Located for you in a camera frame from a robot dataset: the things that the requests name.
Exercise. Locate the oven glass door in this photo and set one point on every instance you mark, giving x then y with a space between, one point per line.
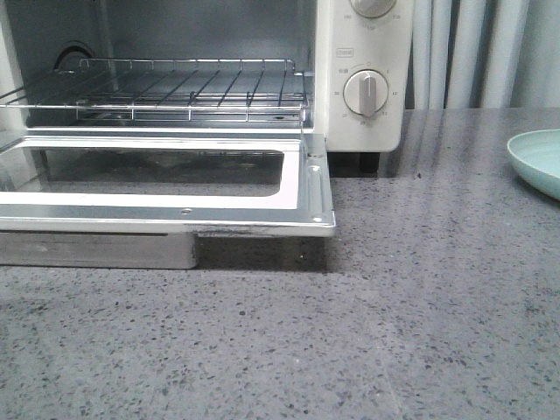
159 182

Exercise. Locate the white Toshiba toaster oven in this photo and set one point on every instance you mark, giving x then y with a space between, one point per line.
326 39

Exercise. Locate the lower timer knob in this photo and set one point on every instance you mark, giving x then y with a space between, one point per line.
366 92

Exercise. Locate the upper temperature knob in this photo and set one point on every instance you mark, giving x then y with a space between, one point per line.
372 8

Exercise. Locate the white curtain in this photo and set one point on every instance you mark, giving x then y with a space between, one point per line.
484 54

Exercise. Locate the mint green plate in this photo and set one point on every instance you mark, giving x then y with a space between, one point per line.
534 156

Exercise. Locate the steel door handle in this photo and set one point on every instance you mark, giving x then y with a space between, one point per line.
96 250

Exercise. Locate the wire oven rack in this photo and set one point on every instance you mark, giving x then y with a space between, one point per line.
171 90

